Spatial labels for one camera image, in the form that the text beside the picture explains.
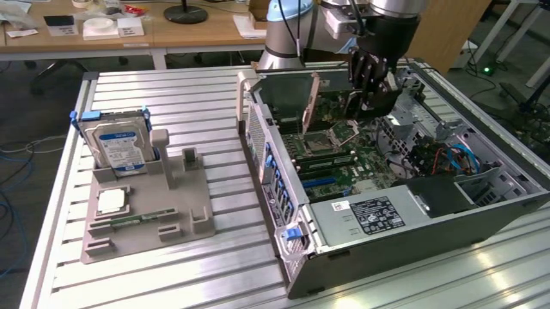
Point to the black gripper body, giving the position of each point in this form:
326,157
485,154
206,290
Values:
386,35

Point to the graphics card with metal bracket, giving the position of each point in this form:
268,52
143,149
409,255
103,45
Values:
310,106

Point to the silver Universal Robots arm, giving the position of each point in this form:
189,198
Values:
284,38

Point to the wooden cabinet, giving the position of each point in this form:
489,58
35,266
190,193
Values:
446,35

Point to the metal disk bay cage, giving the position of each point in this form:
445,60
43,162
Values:
400,128

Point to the CPU socket with open cover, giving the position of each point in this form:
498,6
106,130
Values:
320,141

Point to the installed black RAM stick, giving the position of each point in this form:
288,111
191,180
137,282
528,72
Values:
326,163

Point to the green motherboard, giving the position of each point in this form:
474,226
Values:
365,174

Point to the cardboard box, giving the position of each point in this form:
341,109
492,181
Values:
258,13

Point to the stack of white papers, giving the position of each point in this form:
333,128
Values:
245,27

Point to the blue expansion slot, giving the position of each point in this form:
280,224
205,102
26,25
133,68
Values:
320,182

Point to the grey power supply unit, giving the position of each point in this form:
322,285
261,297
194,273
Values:
357,219

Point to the black round lamp base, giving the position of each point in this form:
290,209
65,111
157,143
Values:
186,14

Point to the blue case latch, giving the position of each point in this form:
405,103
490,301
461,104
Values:
293,233

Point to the open black PC case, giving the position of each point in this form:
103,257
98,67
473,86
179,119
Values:
386,251

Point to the plain white box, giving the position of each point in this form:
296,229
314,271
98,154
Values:
130,27

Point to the red packet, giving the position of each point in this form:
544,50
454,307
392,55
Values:
134,9

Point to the hard disk in blue caddy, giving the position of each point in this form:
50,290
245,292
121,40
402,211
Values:
121,148

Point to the white box with tape roll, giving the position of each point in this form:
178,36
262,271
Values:
99,29

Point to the green RAM stick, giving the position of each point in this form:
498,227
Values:
138,219

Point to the white tape roll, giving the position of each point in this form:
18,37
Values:
81,3

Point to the silver CPU chip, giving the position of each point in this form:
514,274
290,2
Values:
111,201

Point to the black office chair base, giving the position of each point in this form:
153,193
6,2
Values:
57,69

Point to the grey parts rack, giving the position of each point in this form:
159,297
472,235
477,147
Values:
142,238

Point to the black and white box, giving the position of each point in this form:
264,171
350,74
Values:
61,25

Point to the wooden desk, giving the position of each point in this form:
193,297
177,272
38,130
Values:
51,45

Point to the small white label card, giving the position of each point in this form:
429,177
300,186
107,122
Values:
22,33

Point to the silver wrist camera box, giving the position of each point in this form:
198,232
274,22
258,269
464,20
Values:
340,22

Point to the white desk frame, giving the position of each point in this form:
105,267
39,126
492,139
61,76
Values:
516,25

